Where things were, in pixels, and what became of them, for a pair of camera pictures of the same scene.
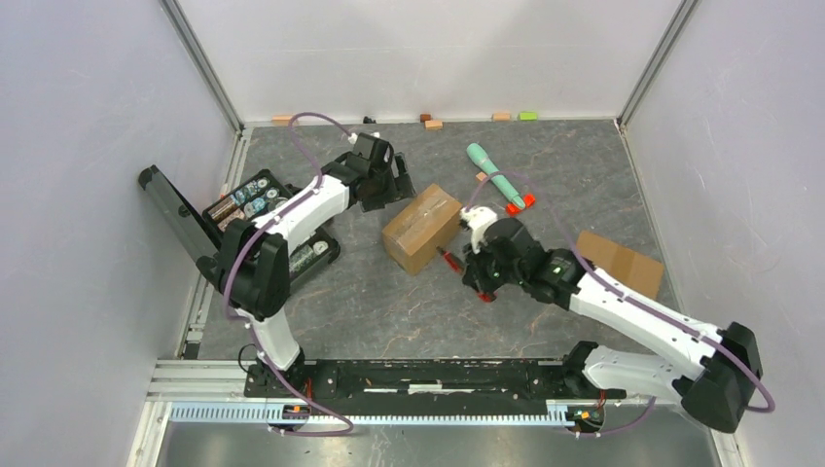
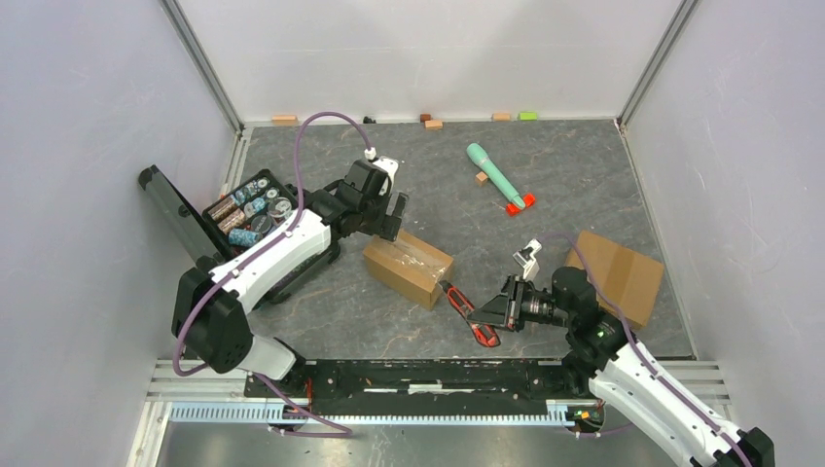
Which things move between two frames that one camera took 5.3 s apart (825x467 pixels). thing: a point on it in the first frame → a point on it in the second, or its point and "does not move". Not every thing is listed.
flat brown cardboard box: x=644 y=273 does not move
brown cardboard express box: x=431 y=222 → x=409 y=267
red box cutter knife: x=457 y=265 → x=484 y=334
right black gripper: x=475 y=274 → x=504 y=309
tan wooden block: x=434 y=125 does not move
